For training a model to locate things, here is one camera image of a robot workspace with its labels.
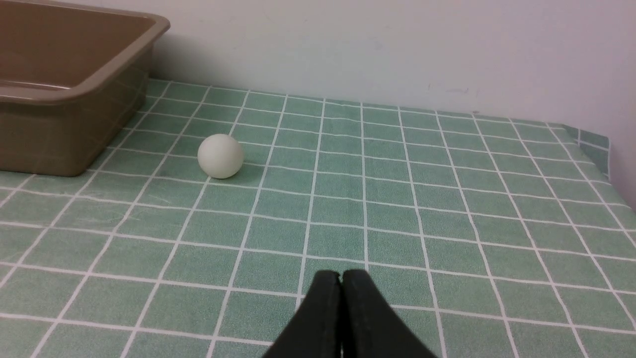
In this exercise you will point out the white ball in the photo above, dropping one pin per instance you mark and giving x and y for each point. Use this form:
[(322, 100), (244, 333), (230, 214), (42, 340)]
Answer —
[(220, 156)]

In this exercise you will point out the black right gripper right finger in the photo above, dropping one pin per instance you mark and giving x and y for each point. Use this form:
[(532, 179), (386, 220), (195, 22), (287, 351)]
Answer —
[(372, 328)]

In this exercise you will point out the green checked tablecloth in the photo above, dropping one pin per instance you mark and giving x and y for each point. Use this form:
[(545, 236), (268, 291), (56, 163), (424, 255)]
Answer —
[(489, 236)]

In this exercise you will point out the brown plastic bin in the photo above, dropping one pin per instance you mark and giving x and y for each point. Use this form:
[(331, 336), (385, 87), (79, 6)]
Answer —
[(71, 77)]

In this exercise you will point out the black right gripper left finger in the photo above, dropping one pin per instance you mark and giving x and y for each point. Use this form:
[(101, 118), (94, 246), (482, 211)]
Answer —
[(314, 330)]

